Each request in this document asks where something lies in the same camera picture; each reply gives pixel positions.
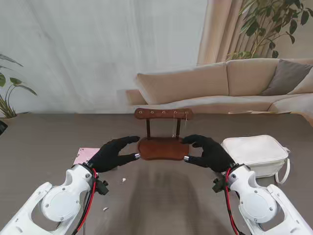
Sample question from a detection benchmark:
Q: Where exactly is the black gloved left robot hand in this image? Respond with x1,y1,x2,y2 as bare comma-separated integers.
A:
87,136,141,173

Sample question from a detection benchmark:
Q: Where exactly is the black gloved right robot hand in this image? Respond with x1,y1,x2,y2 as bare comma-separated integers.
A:
181,134,236,173

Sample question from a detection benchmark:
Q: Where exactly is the pink floral jewelry box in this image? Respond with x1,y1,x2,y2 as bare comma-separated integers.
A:
74,147,101,165

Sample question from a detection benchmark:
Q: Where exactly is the cream white zipper bag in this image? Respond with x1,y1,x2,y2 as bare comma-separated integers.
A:
221,134,291,185

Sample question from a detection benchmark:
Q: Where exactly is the thin silver pendant necklace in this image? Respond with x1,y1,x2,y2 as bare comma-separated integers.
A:
172,111,190,138

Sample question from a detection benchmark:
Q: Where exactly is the beige sofa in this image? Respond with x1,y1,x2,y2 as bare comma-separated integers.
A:
126,58,313,118

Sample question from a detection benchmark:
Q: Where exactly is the white sheer curtain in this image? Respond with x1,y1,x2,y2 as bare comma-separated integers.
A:
0,0,208,115

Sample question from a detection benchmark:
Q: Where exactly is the grey sofa cushion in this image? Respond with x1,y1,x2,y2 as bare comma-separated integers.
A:
260,59,313,96

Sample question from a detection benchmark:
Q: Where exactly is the beige sofa cushion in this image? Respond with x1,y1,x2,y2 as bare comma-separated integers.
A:
287,73,313,95

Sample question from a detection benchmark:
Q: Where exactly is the broad-leaf green houseplant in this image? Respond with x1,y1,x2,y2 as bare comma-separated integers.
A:
0,53,38,118

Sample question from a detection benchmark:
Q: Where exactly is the beige pleated curtain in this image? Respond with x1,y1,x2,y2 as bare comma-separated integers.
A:
197,0,313,66

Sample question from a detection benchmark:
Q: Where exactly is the tall dark-leaf houseplant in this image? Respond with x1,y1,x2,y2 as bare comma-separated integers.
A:
226,0,313,61

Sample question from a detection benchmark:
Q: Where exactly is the red left arm cable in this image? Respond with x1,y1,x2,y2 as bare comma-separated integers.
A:
73,167,101,235

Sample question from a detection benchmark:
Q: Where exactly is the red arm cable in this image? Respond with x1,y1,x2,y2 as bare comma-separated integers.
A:
224,168,242,235
73,167,101,235

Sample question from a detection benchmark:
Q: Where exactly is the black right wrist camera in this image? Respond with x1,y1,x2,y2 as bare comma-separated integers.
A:
212,178,229,193

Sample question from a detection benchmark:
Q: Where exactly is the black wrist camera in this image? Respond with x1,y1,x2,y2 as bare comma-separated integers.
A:
212,178,229,193
96,180,110,196

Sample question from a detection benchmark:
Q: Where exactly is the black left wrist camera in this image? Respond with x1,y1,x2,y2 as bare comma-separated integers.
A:
96,180,110,196

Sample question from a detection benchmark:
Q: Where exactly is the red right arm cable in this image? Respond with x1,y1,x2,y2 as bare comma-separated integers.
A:
224,168,242,235

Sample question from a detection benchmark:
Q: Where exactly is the brown wooden necklace stand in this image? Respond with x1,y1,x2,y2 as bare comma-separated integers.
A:
134,108,194,162

